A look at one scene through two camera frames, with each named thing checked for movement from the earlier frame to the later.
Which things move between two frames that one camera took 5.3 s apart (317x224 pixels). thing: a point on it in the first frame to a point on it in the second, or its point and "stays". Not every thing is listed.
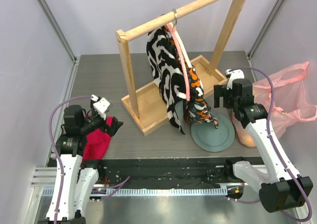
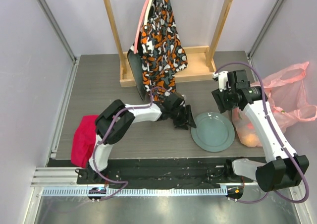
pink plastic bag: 289,103 stays
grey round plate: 205,135 stays
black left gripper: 110,130 to 186,119
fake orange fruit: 247,140 stays
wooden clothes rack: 148,107 to 199,65
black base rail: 164,173 stays
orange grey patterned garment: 198,110 to 163,53
